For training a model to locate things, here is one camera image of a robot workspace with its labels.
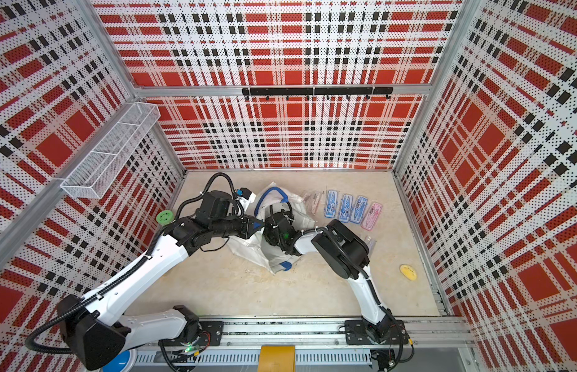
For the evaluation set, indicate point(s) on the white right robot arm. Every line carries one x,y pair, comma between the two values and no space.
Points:
348,257

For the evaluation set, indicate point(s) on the pink compass set case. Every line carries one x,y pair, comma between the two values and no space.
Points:
370,220

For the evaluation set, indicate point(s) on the blue round button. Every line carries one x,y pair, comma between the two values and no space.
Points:
121,363

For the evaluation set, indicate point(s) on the yellow round disc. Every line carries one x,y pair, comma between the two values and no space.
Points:
408,272

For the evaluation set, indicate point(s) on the white canvas bag blue handles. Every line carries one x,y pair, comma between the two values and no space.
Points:
256,250

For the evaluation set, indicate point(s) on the black hook rail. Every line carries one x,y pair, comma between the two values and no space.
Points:
321,91

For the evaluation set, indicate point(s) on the white wire mesh basket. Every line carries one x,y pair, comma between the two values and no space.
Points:
97,171

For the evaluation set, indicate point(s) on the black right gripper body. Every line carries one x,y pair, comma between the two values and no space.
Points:
270,236

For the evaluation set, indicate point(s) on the blue compass set case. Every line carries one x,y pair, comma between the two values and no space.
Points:
332,204
359,208
345,208

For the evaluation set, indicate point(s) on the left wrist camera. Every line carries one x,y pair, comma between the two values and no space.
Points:
219,205

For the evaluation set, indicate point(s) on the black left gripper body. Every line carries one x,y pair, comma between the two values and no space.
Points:
233,225

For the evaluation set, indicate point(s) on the green round toy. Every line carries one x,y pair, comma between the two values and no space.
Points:
165,217

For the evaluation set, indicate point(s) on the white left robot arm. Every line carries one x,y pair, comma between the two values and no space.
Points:
96,328

